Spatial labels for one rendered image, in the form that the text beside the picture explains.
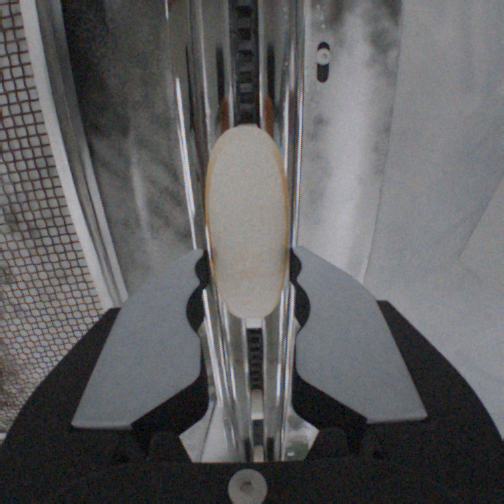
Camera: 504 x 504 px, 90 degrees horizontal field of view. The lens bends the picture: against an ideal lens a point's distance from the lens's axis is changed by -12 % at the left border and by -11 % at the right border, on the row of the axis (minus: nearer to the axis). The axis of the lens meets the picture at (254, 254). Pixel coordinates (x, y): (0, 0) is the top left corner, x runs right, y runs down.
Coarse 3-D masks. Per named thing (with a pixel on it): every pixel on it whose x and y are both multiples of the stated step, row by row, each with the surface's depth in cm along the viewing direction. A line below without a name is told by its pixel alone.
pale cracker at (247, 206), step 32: (256, 128) 11; (224, 160) 11; (256, 160) 11; (224, 192) 12; (256, 192) 12; (224, 224) 12; (256, 224) 12; (288, 224) 13; (224, 256) 13; (256, 256) 13; (224, 288) 14; (256, 288) 14
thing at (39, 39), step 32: (32, 0) 10; (0, 32) 11; (32, 32) 11; (32, 64) 12; (64, 96) 13; (0, 128) 13; (64, 128) 13; (64, 160) 14; (64, 192) 15; (0, 224) 15; (64, 224) 16; (96, 224) 17; (32, 256) 17; (96, 256) 16; (32, 288) 18; (96, 288) 18; (64, 320) 19; (32, 352) 20; (0, 384) 21; (32, 384) 22
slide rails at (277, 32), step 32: (192, 0) 14; (224, 0) 14; (288, 0) 14; (224, 32) 15; (288, 32) 15; (224, 64) 16; (288, 64) 16; (224, 96) 17; (288, 96) 17; (224, 128) 18; (288, 128) 18; (288, 160) 19; (288, 192) 20; (288, 256) 22; (224, 320) 25
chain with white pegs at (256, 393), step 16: (240, 0) 15; (240, 48) 16; (240, 64) 17; (256, 80) 17; (256, 96) 18; (240, 112) 18; (256, 112) 18; (256, 320) 23; (256, 336) 28; (256, 352) 29; (256, 368) 30; (256, 384) 32; (256, 400) 31; (256, 416) 30; (256, 432) 37; (256, 448) 39
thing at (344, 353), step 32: (320, 288) 9; (352, 288) 9; (320, 320) 8; (352, 320) 8; (384, 320) 8; (320, 352) 7; (352, 352) 7; (384, 352) 7; (320, 384) 6; (352, 384) 6; (384, 384) 6; (320, 416) 6; (352, 416) 5; (384, 416) 5; (416, 416) 5; (352, 448) 6
